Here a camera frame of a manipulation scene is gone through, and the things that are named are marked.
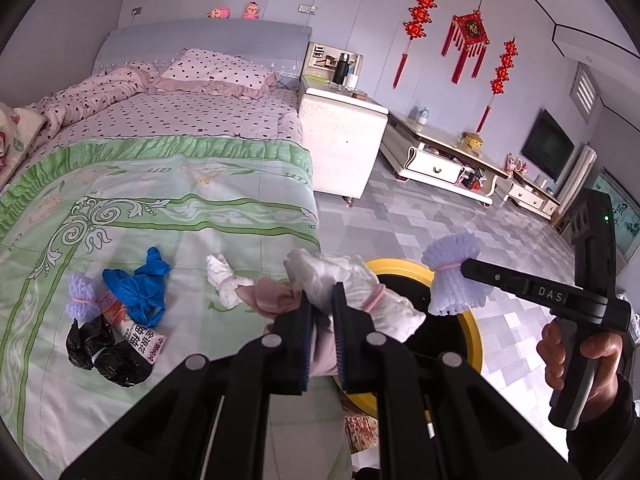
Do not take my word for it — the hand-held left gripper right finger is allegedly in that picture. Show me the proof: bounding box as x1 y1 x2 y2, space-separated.
331 282 584 480

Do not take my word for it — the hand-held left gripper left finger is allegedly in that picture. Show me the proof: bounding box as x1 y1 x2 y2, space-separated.
60 296 315 480

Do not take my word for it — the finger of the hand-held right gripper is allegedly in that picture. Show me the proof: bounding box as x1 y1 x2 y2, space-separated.
459 257 537 304

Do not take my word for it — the large lavender foam net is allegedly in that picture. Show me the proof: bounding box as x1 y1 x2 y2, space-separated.
421 236 484 317

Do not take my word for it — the yellow round bin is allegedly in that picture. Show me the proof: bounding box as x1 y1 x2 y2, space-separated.
336 257 484 417

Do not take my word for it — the pink and white bag bundle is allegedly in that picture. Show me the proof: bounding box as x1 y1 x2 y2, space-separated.
241 247 427 377

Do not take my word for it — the person's right forearm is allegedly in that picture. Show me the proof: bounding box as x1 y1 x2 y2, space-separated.
565 374 640 467

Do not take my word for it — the person's right hand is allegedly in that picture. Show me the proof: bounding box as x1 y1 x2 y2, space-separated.
536 318 626 411

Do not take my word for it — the glass fish tank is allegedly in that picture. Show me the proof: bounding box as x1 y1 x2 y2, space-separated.
597 169 640 262

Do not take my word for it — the short white cabinet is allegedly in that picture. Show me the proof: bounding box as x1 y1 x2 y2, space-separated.
502 167 564 221

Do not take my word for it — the white ribbed column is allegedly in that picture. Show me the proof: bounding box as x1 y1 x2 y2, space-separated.
554 143 599 221

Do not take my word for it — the patterned floor mat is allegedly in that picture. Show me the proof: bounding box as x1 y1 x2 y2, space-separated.
344 412 384 462

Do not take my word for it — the white tissue wad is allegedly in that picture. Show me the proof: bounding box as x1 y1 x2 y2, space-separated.
206 253 255 310

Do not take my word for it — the long white cabinet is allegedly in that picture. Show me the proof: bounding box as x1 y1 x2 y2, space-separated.
379 109 511 206

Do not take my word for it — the pink snack packet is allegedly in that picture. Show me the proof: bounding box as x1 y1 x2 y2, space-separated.
97 292 166 364

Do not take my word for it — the shuttered window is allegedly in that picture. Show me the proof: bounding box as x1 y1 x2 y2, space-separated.
569 64 599 124

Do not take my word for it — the blue rubber glove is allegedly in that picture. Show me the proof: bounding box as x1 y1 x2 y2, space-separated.
102 246 173 326

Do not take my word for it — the plain black plastic bag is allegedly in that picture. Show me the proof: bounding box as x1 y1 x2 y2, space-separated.
65 315 154 388

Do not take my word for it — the white nightstand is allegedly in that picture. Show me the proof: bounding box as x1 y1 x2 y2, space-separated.
298 42 390 202

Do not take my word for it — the short red knot hanging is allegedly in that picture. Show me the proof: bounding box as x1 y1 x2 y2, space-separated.
474 37 521 134

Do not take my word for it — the small lavender foam net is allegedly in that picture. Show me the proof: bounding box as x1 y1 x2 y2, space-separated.
65 272 105 320

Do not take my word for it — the long red knot hanging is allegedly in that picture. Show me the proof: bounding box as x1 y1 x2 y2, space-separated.
392 0 444 90

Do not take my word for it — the polka dot pillow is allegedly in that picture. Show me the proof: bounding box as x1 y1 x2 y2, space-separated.
152 48 281 99

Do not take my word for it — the pink polka dot duvet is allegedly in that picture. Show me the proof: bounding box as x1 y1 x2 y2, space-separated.
15 60 305 161

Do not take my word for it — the grey padded headboard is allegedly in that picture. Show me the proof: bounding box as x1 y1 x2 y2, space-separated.
93 18 312 92

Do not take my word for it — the wall television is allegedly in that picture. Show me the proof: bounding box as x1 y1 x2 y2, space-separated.
519 108 576 184

